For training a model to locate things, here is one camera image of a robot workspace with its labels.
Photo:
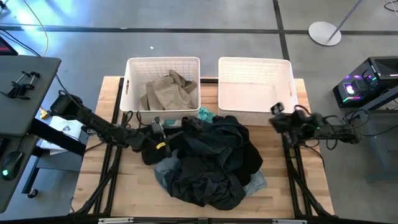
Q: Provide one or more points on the white printed paper sheet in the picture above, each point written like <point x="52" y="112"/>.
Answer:
<point x="66" y="127"/>

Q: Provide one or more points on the yellow connector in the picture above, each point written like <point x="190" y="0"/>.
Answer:
<point x="43" y="113"/>

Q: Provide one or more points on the teal shirt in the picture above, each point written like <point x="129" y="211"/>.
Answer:
<point x="206" y="114"/>

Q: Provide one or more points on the grey stand pole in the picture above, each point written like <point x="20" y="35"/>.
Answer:
<point x="345" y="20"/>

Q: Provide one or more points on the black computer mouse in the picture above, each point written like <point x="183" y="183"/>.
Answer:
<point x="12" y="163"/>

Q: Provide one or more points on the black desk leg frame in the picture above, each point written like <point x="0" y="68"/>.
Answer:
<point x="56" y="138"/>

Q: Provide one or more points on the black frame rail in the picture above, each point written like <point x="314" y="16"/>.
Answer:
<point x="208" y="80"/>
<point x="186" y="220"/>

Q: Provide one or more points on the dark screen with red glow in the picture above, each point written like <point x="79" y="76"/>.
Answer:
<point x="7" y="48"/>

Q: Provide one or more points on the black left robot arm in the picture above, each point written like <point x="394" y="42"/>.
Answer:
<point x="93" y="121"/>

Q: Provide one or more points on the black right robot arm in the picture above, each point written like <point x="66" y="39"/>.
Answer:
<point x="335" y="130"/>

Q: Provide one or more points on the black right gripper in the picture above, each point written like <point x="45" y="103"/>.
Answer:
<point x="281" y="123"/>

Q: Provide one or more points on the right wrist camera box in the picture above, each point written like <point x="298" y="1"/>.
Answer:
<point x="276" y="109"/>

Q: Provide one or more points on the black clamp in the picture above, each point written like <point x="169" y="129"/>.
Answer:
<point x="21" y="88"/>

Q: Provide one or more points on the black denim garment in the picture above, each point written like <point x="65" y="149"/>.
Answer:
<point x="205" y="155"/>

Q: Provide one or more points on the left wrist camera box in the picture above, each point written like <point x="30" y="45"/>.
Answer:
<point x="157" y="126"/>

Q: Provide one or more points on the round white stand base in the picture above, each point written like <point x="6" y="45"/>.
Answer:
<point x="320" y="32"/>

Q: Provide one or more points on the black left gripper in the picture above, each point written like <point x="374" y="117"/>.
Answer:
<point x="154" y="140"/>

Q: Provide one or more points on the beige khaki garment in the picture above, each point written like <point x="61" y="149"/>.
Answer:
<point x="171" y="93"/>

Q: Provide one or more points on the silver metal bracket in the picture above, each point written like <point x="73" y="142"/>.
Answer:
<point x="289" y="221"/>
<point x="115" y="220"/>

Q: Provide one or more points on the grey desk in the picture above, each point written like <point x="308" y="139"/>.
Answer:
<point x="25" y="102"/>

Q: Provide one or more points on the white plastic laundry basket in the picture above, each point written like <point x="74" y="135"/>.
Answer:
<point x="161" y="65"/>
<point x="248" y="96"/>

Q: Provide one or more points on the yellow gripper tag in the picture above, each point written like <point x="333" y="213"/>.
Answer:
<point x="160" y="145"/>

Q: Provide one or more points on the black soft shirt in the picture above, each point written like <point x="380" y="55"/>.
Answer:
<point x="252" y="158"/>

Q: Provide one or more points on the black desk caster wheel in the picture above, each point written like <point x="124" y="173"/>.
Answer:
<point x="32" y="193"/>

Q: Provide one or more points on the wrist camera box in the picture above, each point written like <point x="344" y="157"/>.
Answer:
<point x="157" y="126"/>
<point x="276" y="109"/>

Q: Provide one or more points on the black computer case with lights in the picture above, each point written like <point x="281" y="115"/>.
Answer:
<point x="382" y="67"/>

